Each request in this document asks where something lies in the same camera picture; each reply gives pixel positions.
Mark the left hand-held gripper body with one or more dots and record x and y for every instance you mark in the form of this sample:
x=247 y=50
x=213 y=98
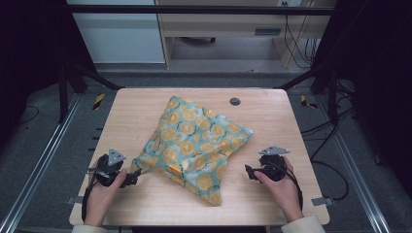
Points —
x=111 y=158

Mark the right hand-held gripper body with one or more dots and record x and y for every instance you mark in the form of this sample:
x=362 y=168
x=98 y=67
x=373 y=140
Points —
x=273 y=165

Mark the lemon print cloth bag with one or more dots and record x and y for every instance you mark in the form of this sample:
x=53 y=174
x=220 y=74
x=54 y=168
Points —
x=191 y=139

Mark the person's right hand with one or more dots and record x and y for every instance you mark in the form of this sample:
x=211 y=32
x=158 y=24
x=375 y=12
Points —
x=285 y=194

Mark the person's left hand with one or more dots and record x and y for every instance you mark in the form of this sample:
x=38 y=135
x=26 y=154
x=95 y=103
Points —
x=100 y=200

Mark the yellow black tape strip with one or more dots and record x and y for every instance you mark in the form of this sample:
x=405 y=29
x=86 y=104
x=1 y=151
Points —
x=98 y=101
x=305 y=102

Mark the grey round table grommet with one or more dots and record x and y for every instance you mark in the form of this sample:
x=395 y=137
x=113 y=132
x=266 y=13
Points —
x=235 y=101

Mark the black metal stand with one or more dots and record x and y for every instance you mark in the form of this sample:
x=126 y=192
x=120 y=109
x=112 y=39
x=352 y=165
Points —
x=63 y=93
x=332 y=93

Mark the white cabinet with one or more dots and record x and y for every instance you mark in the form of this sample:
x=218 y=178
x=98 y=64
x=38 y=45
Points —
x=120 y=35

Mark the dark curtain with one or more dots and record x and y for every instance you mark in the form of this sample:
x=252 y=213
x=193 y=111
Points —
x=29 y=48
x=379 y=64

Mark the light wooden desk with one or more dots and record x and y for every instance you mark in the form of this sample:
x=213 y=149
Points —
x=220 y=24

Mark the grey metal table bracket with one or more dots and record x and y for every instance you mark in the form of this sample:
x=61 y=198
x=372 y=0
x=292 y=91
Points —
x=74 y=200
x=322 y=201

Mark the aluminium floor rail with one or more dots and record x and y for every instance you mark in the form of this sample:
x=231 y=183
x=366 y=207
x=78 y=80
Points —
x=39 y=161
x=356 y=174

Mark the black horizontal frame bar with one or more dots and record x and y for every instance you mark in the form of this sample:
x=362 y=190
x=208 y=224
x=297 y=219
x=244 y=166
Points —
x=194 y=9

